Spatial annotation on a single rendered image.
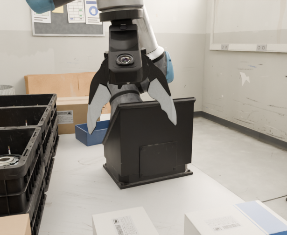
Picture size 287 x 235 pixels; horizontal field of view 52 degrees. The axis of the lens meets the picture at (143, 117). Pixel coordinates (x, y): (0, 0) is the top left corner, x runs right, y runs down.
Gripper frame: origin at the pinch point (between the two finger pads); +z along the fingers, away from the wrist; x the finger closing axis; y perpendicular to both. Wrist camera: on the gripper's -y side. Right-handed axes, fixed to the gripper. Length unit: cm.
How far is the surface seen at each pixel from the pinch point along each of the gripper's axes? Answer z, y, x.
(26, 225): 13.8, -3.4, 20.1
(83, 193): 31, 36, 18
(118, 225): 22.3, 5.2, 5.1
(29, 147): 7.0, 17.3, 24.5
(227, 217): 24.6, 6.3, -19.0
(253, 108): 91, 298, -157
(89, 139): 29, 81, 20
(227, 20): -19, 361, -147
